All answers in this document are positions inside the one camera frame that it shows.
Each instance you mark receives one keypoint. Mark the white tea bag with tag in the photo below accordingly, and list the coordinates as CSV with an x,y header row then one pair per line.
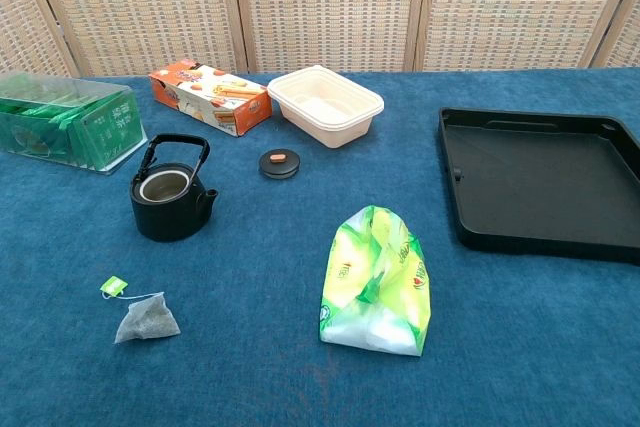
x,y
146,320

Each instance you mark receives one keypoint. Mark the black teapot lid orange knob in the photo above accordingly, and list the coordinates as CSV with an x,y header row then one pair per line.
x,y
279,162

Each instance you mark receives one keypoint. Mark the green and white plastic bag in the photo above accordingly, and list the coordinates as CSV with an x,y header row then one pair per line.
x,y
375,287

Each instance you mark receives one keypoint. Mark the black cast iron teapot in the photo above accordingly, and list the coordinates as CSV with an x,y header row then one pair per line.
x,y
172,212

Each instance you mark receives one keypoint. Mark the clear box of green packets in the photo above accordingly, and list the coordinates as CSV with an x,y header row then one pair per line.
x,y
75,127

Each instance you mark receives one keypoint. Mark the cream plastic food container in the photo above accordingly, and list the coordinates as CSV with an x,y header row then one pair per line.
x,y
325,107

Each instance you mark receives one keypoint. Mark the orange snack carton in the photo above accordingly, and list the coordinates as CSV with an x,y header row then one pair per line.
x,y
215,99

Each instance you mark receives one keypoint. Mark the woven folding screen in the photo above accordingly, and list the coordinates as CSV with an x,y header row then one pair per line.
x,y
320,7

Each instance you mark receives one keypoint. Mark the blue table cloth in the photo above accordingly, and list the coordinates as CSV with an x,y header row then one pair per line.
x,y
280,387

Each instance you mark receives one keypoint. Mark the black plastic tray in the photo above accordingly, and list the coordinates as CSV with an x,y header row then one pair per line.
x,y
540,182

